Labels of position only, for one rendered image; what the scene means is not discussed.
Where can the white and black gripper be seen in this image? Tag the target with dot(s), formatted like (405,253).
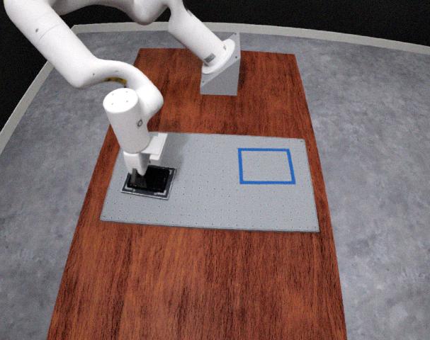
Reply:
(137,164)

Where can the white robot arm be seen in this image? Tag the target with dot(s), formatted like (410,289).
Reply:
(37,20)

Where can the black well plate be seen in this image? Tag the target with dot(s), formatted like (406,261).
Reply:
(155,178)

